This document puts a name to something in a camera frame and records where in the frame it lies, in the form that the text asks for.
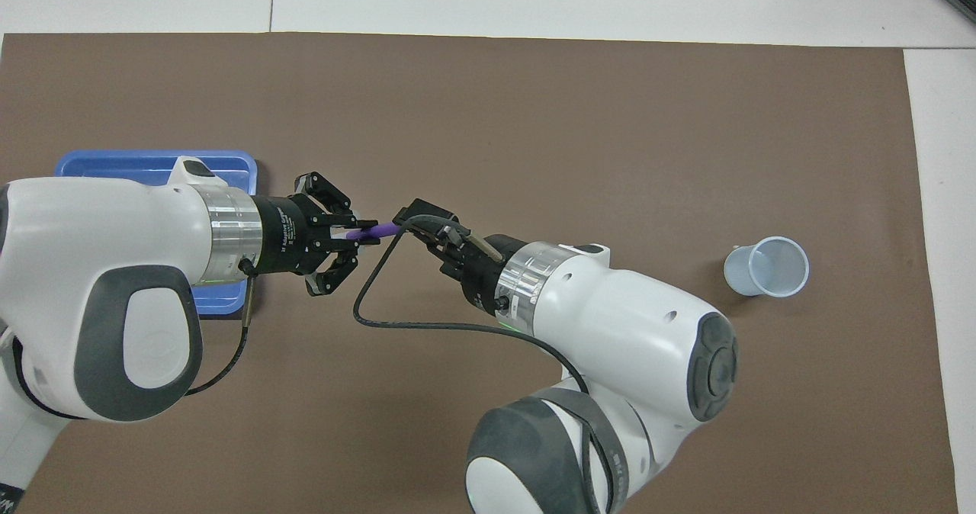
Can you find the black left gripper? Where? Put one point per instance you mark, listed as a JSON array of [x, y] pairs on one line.
[[286, 236]]

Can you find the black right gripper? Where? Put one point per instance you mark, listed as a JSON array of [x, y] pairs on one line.
[[480, 277]]

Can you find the purple pen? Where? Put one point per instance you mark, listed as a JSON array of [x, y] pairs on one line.
[[381, 230]]

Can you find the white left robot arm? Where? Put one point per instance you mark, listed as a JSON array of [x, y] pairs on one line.
[[99, 232]]

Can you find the brown table mat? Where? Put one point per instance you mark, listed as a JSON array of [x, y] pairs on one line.
[[610, 133]]

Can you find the blue plastic tray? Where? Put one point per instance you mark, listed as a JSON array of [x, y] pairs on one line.
[[114, 165]]

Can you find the translucent plastic cup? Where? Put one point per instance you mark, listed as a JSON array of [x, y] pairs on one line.
[[770, 270]]

